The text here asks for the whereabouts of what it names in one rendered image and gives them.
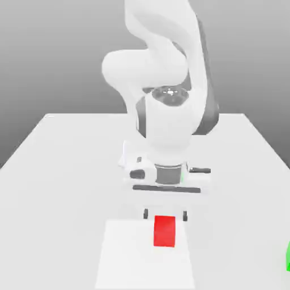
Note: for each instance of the small red cube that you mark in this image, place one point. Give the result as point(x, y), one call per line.
point(164, 231)

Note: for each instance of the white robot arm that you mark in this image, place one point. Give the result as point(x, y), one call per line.
point(167, 126)

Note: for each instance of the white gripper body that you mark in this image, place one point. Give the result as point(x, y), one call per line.
point(166, 197)

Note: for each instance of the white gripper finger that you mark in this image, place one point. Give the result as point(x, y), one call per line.
point(184, 214)
point(145, 213)

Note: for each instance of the small green cube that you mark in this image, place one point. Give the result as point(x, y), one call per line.
point(288, 257)

